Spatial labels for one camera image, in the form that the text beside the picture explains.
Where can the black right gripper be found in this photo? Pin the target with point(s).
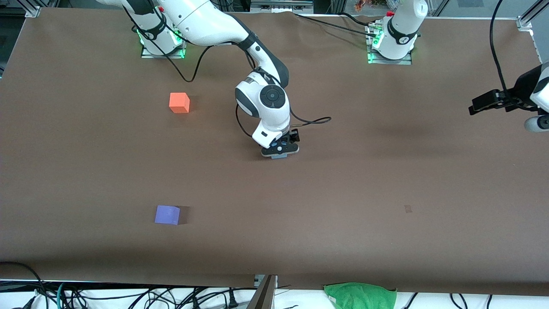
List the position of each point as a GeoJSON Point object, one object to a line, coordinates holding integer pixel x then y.
{"type": "Point", "coordinates": [294, 137]}

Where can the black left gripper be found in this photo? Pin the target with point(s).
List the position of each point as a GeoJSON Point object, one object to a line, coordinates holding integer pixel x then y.
{"type": "Point", "coordinates": [521, 87]}

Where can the blue foam block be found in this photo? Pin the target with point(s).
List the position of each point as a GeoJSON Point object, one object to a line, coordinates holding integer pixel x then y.
{"type": "Point", "coordinates": [279, 157]}

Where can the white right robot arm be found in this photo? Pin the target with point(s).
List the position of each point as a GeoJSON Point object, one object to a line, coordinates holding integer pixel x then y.
{"type": "Point", "coordinates": [206, 25]}

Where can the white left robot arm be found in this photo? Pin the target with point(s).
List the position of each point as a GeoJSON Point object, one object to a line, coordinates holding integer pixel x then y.
{"type": "Point", "coordinates": [399, 30]}

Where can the orange foam block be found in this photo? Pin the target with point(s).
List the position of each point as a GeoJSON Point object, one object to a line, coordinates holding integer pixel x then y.
{"type": "Point", "coordinates": [179, 103]}

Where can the purple foam block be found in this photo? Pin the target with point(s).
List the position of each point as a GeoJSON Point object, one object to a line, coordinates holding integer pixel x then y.
{"type": "Point", "coordinates": [167, 215]}

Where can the grey background device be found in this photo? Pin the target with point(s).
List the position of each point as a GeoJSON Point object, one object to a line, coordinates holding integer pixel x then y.
{"type": "Point", "coordinates": [281, 5]}

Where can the green cloth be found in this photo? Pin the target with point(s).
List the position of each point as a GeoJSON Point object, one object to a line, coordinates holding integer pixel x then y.
{"type": "Point", "coordinates": [360, 296]}

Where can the aluminium frame corner bracket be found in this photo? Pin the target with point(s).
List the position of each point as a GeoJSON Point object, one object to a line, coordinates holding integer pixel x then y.
{"type": "Point", "coordinates": [32, 11]}
{"type": "Point", "coordinates": [524, 23]}

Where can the grey metal post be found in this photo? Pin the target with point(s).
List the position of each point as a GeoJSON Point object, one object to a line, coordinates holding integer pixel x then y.
{"type": "Point", "coordinates": [263, 294]}

